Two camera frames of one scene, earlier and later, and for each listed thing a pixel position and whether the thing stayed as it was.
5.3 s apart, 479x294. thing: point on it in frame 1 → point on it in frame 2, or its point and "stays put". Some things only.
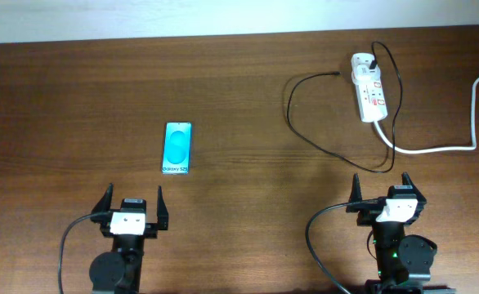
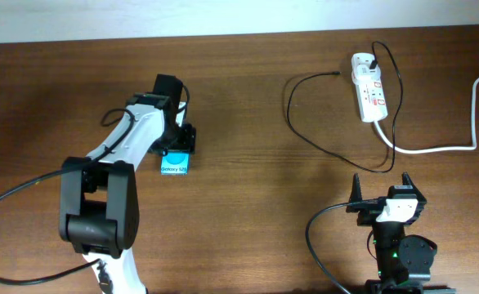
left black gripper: (101, 211) → (188, 142)
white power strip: (371, 99) stays put
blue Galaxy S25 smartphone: (176, 145) stays put
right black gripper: (369, 213) stays put
